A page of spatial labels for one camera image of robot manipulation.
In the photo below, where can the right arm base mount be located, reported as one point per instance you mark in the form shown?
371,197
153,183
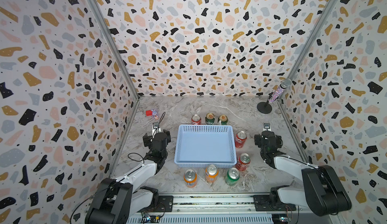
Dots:
265,203

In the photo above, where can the green soda can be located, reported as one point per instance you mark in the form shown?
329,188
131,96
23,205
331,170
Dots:
232,176

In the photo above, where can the light blue plastic basket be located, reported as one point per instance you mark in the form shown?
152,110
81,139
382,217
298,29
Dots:
198,146

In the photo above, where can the glitter microphone on stand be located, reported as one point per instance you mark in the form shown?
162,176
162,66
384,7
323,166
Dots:
265,107

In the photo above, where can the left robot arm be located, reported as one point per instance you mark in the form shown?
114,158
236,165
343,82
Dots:
118,199

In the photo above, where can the orange soda can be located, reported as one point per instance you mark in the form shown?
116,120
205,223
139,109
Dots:
190,178
211,173

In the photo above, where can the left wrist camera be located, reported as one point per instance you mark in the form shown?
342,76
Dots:
155,126

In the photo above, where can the red cola can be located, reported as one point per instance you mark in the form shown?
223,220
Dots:
196,120
240,139
243,162

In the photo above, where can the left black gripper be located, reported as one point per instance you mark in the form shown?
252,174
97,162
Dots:
147,141

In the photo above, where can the green white gold-top can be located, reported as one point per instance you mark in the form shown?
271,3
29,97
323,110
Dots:
223,120

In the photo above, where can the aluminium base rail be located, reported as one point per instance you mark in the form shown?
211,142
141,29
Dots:
227,208

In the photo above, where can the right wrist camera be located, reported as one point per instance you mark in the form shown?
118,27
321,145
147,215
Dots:
267,127

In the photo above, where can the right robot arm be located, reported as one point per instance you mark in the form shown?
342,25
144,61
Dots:
322,191

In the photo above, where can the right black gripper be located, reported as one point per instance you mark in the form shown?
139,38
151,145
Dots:
258,140

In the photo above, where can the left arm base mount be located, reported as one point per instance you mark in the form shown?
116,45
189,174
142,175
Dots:
160,204

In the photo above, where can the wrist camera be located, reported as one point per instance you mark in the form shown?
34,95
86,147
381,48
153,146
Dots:
267,127
155,126

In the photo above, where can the small red toy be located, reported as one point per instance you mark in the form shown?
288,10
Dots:
152,113

